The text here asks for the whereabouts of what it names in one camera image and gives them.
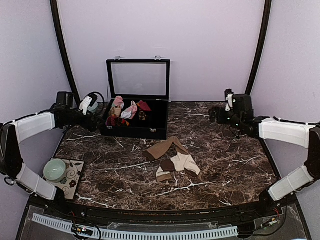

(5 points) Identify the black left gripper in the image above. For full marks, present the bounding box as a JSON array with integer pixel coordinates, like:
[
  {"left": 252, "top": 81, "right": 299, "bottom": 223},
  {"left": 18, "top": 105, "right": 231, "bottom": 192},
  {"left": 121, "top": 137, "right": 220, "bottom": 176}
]
[{"left": 65, "top": 110, "right": 105, "bottom": 133}]

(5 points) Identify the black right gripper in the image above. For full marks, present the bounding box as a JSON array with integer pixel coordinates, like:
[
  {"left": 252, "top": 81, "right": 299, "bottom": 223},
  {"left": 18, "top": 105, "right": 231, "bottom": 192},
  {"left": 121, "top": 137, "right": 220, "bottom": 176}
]
[{"left": 211, "top": 105, "right": 245, "bottom": 130}]

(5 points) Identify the cream brown block sock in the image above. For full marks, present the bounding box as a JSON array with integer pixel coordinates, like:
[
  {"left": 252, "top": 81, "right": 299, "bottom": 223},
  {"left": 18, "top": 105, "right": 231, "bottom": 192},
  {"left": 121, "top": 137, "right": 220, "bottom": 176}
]
[{"left": 155, "top": 152, "right": 201, "bottom": 183}]

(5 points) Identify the tan ribbed sock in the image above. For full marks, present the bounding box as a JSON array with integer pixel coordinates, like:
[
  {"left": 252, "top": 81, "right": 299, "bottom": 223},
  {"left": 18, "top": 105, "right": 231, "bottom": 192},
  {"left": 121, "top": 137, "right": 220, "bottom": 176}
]
[{"left": 142, "top": 136, "right": 190, "bottom": 161}]

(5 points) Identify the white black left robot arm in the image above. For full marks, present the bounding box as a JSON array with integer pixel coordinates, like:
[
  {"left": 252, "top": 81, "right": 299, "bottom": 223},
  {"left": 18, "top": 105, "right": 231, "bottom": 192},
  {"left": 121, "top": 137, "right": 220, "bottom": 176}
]
[{"left": 0, "top": 91, "right": 102, "bottom": 218}]

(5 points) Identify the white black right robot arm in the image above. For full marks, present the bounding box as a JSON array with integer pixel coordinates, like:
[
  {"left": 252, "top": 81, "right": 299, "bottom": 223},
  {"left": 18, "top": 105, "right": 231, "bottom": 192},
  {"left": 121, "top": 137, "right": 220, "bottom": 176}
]
[{"left": 208, "top": 89, "right": 320, "bottom": 217}]

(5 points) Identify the pale green bowl at back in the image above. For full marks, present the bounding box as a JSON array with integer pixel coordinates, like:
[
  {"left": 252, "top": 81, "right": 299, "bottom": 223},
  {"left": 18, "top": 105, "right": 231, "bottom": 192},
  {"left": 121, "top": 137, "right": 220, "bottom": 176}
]
[{"left": 87, "top": 102, "right": 99, "bottom": 114}]

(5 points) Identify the maroon orange rolled sock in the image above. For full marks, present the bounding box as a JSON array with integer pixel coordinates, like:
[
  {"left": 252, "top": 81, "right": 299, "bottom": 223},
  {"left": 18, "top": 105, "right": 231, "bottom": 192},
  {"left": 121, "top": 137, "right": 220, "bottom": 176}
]
[{"left": 105, "top": 114, "right": 130, "bottom": 127}]

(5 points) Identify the beige patterned rolled sock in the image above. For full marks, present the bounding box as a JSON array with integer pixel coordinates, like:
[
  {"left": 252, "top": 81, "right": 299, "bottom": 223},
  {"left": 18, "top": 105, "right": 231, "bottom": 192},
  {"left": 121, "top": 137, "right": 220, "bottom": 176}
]
[{"left": 108, "top": 105, "right": 122, "bottom": 118}]

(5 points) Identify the pink white rolled sock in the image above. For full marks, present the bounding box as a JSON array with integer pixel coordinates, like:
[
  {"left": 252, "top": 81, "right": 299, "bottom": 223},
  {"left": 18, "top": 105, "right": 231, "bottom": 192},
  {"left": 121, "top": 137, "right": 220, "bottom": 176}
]
[{"left": 120, "top": 101, "right": 138, "bottom": 120}]

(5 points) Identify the floral placemat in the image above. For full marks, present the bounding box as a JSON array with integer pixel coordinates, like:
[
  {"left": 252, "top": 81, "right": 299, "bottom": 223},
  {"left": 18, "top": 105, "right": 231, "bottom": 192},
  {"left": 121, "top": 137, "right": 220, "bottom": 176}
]
[{"left": 43, "top": 158, "right": 85, "bottom": 201}]

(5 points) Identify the brown patterned small sock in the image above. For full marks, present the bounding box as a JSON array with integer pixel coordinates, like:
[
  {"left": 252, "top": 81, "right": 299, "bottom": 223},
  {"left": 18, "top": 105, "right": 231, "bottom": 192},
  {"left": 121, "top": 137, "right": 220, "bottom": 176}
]
[{"left": 138, "top": 111, "right": 148, "bottom": 121}]

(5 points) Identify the dark red folded sock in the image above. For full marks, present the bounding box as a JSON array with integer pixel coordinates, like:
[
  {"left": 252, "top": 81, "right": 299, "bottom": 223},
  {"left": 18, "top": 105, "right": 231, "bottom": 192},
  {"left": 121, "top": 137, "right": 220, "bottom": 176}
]
[{"left": 136, "top": 100, "right": 152, "bottom": 112}]

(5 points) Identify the black box with glass lid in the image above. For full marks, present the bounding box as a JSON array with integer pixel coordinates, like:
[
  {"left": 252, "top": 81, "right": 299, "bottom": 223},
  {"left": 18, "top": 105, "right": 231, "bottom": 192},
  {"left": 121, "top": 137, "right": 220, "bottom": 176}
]
[{"left": 99, "top": 57, "right": 171, "bottom": 140}]

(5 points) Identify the pale green bowl on mat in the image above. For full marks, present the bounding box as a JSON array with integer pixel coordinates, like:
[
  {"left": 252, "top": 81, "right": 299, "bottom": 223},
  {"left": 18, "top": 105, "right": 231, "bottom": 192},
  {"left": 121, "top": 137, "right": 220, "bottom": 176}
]
[{"left": 43, "top": 158, "right": 67, "bottom": 183}]

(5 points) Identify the small circuit board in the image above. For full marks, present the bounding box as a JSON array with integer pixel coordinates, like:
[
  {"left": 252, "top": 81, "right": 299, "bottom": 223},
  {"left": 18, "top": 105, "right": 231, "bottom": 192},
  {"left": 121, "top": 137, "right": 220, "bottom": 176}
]
[{"left": 71, "top": 225, "right": 93, "bottom": 236}]

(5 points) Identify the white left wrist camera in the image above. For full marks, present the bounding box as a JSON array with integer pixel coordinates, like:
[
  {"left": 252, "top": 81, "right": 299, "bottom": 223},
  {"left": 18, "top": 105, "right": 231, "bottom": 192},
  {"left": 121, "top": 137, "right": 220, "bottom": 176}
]
[{"left": 79, "top": 93, "right": 98, "bottom": 115}]

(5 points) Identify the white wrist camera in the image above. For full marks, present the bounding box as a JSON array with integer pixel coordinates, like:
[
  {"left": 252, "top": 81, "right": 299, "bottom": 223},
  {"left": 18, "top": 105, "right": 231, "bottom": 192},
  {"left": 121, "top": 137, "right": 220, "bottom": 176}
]
[
  {"left": 224, "top": 88, "right": 234, "bottom": 112},
  {"left": 79, "top": 93, "right": 98, "bottom": 115}
]

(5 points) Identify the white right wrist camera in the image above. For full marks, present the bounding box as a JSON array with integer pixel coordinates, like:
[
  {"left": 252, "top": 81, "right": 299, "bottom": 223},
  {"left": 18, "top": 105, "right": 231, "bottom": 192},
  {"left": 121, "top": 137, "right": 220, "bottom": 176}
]
[{"left": 224, "top": 88, "right": 234, "bottom": 112}]

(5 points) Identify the black front table rail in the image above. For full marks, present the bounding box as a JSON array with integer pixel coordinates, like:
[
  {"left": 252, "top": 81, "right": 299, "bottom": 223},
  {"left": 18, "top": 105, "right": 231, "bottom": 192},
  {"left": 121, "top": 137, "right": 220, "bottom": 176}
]
[{"left": 22, "top": 194, "right": 300, "bottom": 225}]

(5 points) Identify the white slotted cable duct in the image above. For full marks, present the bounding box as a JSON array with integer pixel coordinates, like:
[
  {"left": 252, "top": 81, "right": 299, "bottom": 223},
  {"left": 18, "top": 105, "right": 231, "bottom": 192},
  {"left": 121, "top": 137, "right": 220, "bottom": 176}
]
[{"left": 31, "top": 213, "right": 239, "bottom": 240}]

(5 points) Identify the black right frame post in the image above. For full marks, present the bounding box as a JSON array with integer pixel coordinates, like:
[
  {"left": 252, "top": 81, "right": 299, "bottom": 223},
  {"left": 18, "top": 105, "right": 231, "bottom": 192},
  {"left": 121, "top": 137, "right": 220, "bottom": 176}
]
[{"left": 245, "top": 0, "right": 273, "bottom": 95}]

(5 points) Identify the black frame post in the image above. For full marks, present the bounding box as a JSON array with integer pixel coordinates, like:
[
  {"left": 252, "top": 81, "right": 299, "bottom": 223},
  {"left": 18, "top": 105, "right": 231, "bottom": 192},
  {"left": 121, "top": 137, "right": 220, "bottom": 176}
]
[
  {"left": 49, "top": 0, "right": 81, "bottom": 106},
  {"left": 245, "top": 0, "right": 273, "bottom": 95}
]

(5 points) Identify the black left frame post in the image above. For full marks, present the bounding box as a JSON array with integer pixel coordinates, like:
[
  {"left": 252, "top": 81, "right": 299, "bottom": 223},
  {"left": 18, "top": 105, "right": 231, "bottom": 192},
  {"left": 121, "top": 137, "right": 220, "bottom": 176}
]
[{"left": 49, "top": 0, "right": 81, "bottom": 106}]

